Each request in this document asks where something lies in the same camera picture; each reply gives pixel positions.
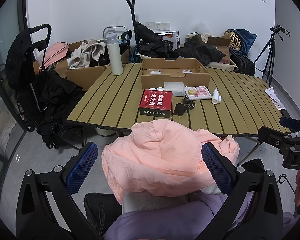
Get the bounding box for light grey cloth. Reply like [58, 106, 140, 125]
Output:
[122, 185, 222, 214]

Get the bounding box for clear plastic bag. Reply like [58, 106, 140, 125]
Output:
[190, 21, 210, 37]

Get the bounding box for black clothing heap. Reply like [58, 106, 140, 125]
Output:
[134, 21, 180, 59]

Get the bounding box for black folding trolley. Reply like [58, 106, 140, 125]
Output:
[5, 24, 53, 130]

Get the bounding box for black floor cable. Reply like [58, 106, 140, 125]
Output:
[277, 174, 297, 193]

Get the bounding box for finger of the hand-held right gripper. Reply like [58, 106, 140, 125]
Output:
[279, 116, 300, 131]
[257, 126, 294, 153]

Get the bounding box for beige clothing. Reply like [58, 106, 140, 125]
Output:
[67, 39, 108, 70]

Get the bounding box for black backpack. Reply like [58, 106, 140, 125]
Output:
[229, 47, 256, 77]

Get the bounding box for cardboard box with labels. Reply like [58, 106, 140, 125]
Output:
[207, 35, 232, 64]

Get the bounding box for white bucket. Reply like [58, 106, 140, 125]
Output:
[94, 126, 115, 137]

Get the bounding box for black charger cable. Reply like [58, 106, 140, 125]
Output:
[173, 98, 197, 117]

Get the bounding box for beige cloth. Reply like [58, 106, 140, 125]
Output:
[207, 61, 239, 73]

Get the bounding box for pink cloth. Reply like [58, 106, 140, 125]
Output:
[39, 42, 69, 70]

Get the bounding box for pink printed wipes pack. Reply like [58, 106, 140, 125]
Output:
[185, 86, 211, 101]

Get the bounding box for pink jacket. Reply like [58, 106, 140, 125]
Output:
[101, 119, 240, 204]

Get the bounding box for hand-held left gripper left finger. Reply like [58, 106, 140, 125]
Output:
[16, 142, 108, 240]

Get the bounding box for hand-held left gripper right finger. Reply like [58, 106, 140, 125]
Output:
[201, 142, 283, 240]

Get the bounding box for white printed carton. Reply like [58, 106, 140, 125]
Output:
[157, 31, 180, 52]

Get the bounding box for blue bag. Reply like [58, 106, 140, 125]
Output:
[227, 29, 257, 55]

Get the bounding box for clear plastic swab box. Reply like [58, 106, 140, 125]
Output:
[164, 81, 186, 97]

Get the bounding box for purple jacket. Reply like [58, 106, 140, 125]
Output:
[104, 191, 298, 240]

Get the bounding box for paper receipts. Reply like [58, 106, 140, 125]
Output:
[264, 87, 286, 110]

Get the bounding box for black clothes pile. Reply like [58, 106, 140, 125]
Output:
[16, 69, 87, 149]

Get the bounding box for white thermos bottle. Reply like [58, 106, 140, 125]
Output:
[105, 34, 124, 76]

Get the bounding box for dark cloth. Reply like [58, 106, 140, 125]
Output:
[84, 192, 122, 240]

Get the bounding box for black tripod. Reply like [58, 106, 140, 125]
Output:
[254, 30, 283, 88]

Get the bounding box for black garment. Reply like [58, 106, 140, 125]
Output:
[175, 41, 226, 67]

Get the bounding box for red printed box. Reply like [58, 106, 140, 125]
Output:
[138, 89, 173, 117]

